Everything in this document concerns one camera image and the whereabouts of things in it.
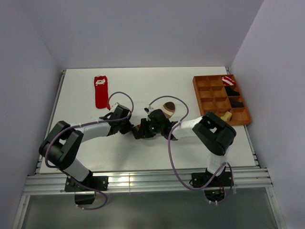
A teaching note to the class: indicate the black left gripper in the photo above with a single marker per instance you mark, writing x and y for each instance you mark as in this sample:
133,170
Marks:
127,129

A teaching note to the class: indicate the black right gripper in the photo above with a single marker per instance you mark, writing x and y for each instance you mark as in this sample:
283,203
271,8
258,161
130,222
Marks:
144,131

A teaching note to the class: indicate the brown striped sock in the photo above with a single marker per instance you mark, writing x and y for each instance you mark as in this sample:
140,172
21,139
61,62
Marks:
167,108

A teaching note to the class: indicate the yellow sock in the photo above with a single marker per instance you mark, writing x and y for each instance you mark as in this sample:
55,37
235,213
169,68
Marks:
227,116

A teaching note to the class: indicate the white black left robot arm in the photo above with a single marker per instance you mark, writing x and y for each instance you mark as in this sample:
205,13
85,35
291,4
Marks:
61,145

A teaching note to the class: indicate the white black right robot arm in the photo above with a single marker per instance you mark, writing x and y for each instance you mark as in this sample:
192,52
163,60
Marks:
213,132

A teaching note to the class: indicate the red sock with white pattern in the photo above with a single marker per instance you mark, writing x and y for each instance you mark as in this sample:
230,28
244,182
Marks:
101,92

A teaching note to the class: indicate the wooden compartment tray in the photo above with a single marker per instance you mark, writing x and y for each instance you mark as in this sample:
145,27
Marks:
211,96

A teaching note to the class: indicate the black rolled sock upper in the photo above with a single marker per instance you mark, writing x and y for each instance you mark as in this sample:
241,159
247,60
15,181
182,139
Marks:
231,92

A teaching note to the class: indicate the red white striped rolled sock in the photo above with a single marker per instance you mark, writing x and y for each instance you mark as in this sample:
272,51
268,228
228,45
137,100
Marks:
227,81

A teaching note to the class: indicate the dark brown rolled sock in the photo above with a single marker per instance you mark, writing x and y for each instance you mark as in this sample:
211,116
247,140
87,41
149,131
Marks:
235,104

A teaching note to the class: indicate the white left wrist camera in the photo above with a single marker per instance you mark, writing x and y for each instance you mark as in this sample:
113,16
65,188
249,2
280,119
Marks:
113,105

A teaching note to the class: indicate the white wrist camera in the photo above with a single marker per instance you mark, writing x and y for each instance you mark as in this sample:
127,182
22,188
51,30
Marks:
148,109
113,105

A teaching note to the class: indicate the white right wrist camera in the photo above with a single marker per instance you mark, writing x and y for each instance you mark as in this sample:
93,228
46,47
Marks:
148,109

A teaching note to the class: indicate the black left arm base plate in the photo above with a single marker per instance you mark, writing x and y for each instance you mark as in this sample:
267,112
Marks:
97,183

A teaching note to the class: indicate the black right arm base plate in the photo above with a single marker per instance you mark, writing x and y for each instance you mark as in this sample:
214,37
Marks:
201,178

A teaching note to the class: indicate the aluminium frame rail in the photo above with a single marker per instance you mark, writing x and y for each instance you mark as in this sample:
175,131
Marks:
132,182

